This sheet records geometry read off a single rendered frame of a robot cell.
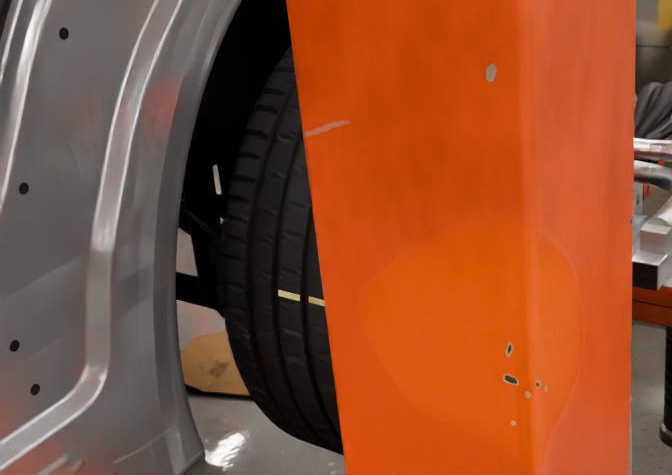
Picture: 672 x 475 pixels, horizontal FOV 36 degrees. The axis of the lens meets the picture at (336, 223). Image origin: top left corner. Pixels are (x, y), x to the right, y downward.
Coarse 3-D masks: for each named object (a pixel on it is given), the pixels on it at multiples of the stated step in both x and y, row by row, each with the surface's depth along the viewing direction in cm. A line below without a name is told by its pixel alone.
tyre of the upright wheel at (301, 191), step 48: (288, 48) 130; (288, 96) 125; (240, 144) 125; (288, 144) 121; (240, 192) 123; (288, 192) 120; (240, 240) 124; (288, 240) 119; (240, 288) 125; (288, 288) 120; (240, 336) 127; (288, 336) 122; (288, 384) 128; (288, 432) 140; (336, 432) 130
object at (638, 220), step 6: (636, 216) 128; (642, 216) 128; (648, 216) 129; (636, 222) 126; (642, 222) 127; (636, 228) 125; (636, 234) 125; (636, 240) 125; (636, 246) 124; (636, 252) 124; (642, 324) 127; (648, 324) 126; (654, 324) 125
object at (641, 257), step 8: (640, 256) 106; (648, 256) 105; (656, 256) 105; (664, 256) 105; (632, 264) 105; (640, 264) 105; (648, 264) 104; (656, 264) 104; (664, 264) 105; (632, 272) 105; (640, 272) 105; (648, 272) 104; (656, 272) 104; (664, 272) 106; (632, 280) 106; (640, 280) 105; (648, 280) 105; (656, 280) 104; (664, 280) 106; (648, 288) 105; (656, 288) 105
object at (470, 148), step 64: (320, 0) 60; (384, 0) 58; (448, 0) 55; (512, 0) 53; (576, 0) 58; (320, 64) 62; (384, 64) 60; (448, 64) 57; (512, 64) 55; (576, 64) 59; (320, 128) 64; (384, 128) 61; (448, 128) 59; (512, 128) 56; (576, 128) 61; (320, 192) 66; (384, 192) 63; (448, 192) 61; (512, 192) 58; (576, 192) 63; (320, 256) 69; (384, 256) 66; (448, 256) 63; (512, 256) 60; (576, 256) 64; (384, 320) 68; (448, 320) 65; (512, 320) 62; (576, 320) 66; (384, 384) 70; (448, 384) 67; (512, 384) 64; (576, 384) 68; (384, 448) 73; (448, 448) 69; (512, 448) 66; (576, 448) 70
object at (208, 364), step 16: (208, 336) 291; (224, 336) 292; (192, 352) 284; (208, 352) 284; (224, 352) 285; (192, 368) 277; (208, 368) 278; (224, 368) 278; (192, 384) 271; (208, 384) 272; (224, 384) 270; (240, 384) 270
